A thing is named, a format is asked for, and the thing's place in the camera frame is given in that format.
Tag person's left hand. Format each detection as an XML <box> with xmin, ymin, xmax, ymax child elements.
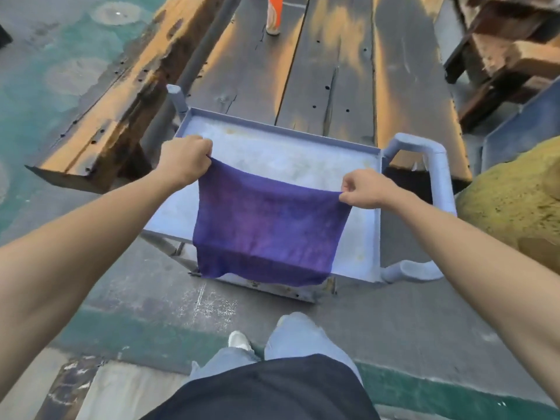
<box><xmin>157</xmin><ymin>135</ymin><xmax>214</xmax><ymax>188</ymax></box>

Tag person's right hand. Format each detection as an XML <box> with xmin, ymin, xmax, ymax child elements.
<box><xmin>339</xmin><ymin>169</ymin><xmax>396</xmax><ymax>210</ymax></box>

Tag purple cloth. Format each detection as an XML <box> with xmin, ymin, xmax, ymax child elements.
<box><xmin>192</xmin><ymin>157</ymin><xmax>353</xmax><ymax>287</ymax></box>

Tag person's right forearm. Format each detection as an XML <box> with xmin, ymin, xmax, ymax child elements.
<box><xmin>380</xmin><ymin>188</ymin><xmax>560</xmax><ymax>405</ymax></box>

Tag person's left forearm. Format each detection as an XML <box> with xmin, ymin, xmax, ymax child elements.
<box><xmin>0</xmin><ymin>168</ymin><xmax>182</xmax><ymax>390</ymax></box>

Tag grey metal cart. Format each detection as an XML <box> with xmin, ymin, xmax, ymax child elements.
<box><xmin>141</xmin><ymin>85</ymin><xmax>458</xmax><ymax>303</ymax></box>

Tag weathered wooden bench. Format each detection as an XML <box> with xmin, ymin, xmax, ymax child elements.
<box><xmin>25</xmin><ymin>0</ymin><xmax>228</xmax><ymax>195</ymax></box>

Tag weathered wooden picnic table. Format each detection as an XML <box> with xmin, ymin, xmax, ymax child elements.
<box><xmin>139</xmin><ymin>0</ymin><xmax>473</xmax><ymax>182</ymax></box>

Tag orange spray bottle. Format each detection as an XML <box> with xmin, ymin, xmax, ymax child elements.
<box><xmin>265</xmin><ymin>0</ymin><xmax>284</xmax><ymax>36</ymax></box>

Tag person's light blue jeans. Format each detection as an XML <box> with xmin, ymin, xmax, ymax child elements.
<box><xmin>188</xmin><ymin>312</ymin><xmax>364</xmax><ymax>385</ymax></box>

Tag person's white shoe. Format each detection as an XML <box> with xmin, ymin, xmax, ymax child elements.
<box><xmin>227</xmin><ymin>330</ymin><xmax>254</xmax><ymax>352</ymax></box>

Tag grey metal sheet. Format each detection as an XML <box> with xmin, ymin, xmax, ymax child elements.
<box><xmin>480</xmin><ymin>76</ymin><xmax>560</xmax><ymax>173</ymax></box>

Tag person's black shirt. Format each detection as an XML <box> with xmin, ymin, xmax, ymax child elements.
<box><xmin>139</xmin><ymin>354</ymin><xmax>381</xmax><ymax>420</ymax></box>

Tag stacked wooden pallets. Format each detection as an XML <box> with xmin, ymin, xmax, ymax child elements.
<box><xmin>443</xmin><ymin>0</ymin><xmax>560</xmax><ymax>134</ymax></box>

